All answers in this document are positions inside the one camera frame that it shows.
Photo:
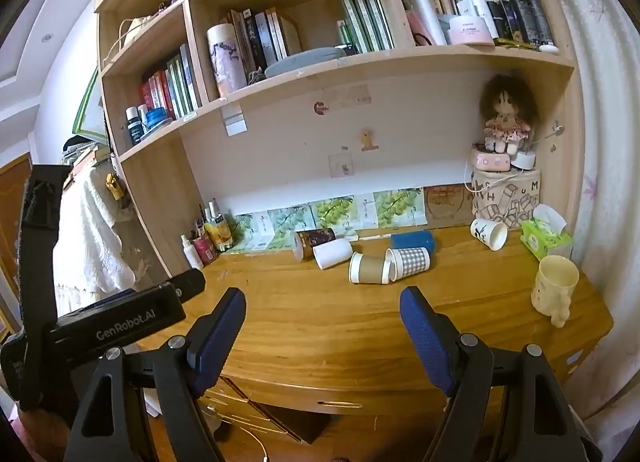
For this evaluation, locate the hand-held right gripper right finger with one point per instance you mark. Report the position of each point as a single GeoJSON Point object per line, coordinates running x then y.
{"type": "Point", "coordinates": [424, 342]}

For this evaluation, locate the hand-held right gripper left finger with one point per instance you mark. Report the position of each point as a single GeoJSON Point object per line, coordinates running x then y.
{"type": "Point", "coordinates": [220, 342]}

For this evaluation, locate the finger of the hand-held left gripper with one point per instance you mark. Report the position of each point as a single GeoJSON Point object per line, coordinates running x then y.
{"type": "Point", "coordinates": [191, 284]}

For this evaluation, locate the grey checked paper cup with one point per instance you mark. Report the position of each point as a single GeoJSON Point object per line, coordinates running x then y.
{"type": "Point", "coordinates": [411, 263]}

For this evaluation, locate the tan brown paper cup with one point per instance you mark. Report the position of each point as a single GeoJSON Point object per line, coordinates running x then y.
{"type": "Point", "coordinates": [369, 268]}

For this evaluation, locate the blue cup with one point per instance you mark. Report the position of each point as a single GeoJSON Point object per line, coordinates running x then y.
{"type": "Point", "coordinates": [412, 240]}

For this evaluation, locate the white cup with black print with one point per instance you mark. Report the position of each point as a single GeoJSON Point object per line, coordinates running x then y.
{"type": "Point", "coordinates": [487, 233]}

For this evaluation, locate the plain white paper cup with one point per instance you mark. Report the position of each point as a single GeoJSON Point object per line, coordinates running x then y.
{"type": "Point", "coordinates": [334, 253]}

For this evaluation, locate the white lotion bottle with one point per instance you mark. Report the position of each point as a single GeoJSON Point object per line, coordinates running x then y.
{"type": "Point", "coordinates": [190, 254]}

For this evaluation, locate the yellow jar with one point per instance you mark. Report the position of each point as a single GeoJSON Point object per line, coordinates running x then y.
{"type": "Point", "coordinates": [221, 236]}

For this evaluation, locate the green grape print box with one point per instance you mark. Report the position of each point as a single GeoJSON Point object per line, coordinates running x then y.
{"type": "Point", "coordinates": [397, 207]}
{"type": "Point", "coordinates": [291, 221]}
{"type": "Point", "coordinates": [255, 232]}
{"type": "Point", "coordinates": [332, 212]}

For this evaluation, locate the white lace garment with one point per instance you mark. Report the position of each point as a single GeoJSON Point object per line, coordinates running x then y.
{"type": "Point", "coordinates": [92, 242]}

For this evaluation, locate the wooden desk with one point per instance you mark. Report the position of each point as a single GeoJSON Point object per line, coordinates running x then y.
{"type": "Point", "coordinates": [310, 322]}

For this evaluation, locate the wooden bookshelf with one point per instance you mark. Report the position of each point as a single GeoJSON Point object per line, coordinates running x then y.
{"type": "Point", "coordinates": [150, 192]}

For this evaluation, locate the white stick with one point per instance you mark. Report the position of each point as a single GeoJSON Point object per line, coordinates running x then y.
{"type": "Point", "coordinates": [376, 236]}

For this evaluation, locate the yellow toy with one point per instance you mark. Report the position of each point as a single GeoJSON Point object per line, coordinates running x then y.
{"type": "Point", "coordinates": [114, 187]}

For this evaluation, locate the dark patterned can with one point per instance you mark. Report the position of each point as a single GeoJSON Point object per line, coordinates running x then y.
{"type": "Point", "coordinates": [315, 240]}

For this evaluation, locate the brown print box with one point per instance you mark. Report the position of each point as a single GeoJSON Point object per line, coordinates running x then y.
{"type": "Point", "coordinates": [447, 204]}

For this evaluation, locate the cream ceramic mug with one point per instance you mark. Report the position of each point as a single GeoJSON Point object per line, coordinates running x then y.
{"type": "Point", "coordinates": [552, 287]}

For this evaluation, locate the wooden door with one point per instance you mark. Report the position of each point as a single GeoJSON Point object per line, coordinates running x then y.
{"type": "Point", "coordinates": [12, 222]}

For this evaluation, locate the green tissue box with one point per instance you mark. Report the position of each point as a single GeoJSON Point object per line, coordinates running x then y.
{"type": "Point", "coordinates": [542, 241]}

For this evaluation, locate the dark glass bottle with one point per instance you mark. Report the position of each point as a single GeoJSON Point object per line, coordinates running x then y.
{"type": "Point", "coordinates": [134, 127]}

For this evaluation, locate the blue cosmetic jar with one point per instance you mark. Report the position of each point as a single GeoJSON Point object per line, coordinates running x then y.
{"type": "Point", "coordinates": [159, 120]}

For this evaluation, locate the grey white paper tag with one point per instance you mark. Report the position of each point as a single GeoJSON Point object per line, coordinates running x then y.
{"type": "Point", "coordinates": [235, 122]}

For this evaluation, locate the beige patterned storage box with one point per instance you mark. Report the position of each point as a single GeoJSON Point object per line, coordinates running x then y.
{"type": "Point", "coordinates": [510, 197]}

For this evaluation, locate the pink power strip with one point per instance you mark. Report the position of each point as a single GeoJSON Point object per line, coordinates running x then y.
{"type": "Point", "coordinates": [489, 160]}

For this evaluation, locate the row of red green books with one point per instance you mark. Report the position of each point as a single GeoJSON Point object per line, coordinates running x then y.
{"type": "Point", "coordinates": [172, 84]}

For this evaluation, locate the green framed picture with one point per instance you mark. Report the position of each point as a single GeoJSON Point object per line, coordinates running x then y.
{"type": "Point", "coordinates": [90, 106]}

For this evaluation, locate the white round charger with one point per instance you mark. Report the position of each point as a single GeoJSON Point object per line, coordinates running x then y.
{"type": "Point", "coordinates": [525, 160]}

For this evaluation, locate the white pink cylinder box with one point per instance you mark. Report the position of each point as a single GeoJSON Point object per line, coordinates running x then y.
{"type": "Point", "coordinates": [226, 61]}

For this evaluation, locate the curly-haired rag doll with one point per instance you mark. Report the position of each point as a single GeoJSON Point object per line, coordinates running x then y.
{"type": "Point", "coordinates": [506, 111]}

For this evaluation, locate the grey fabric pouch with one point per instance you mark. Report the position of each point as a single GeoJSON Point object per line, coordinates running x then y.
{"type": "Point", "coordinates": [305, 61]}

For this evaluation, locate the row of dark books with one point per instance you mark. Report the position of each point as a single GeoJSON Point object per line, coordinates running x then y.
{"type": "Point", "coordinates": [262, 39]}

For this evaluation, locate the white paper bag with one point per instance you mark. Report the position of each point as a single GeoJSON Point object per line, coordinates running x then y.
{"type": "Point", "coordinates": [131, 31]}

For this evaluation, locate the white curtain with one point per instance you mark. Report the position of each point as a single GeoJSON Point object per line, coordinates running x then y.
{"type": "Point", "coordinates": [607, 141]}

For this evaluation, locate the pink white cream jar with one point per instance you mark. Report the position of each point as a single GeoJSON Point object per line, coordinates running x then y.
{"type": "Point", "coordinates": [470, 31]}

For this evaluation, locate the white tube bottle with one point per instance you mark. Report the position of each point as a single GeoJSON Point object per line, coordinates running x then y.
{"type": "Point", "coordinates": [481, 6]}

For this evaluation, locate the cartoon wall sticker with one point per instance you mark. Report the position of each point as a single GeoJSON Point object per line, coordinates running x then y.
{"type": "Point", "coordinates": [368, 138]}
{"type": "Point", "coordinates": [320, 107]}
{"type": "Point", "coordinates": [341, 165]}

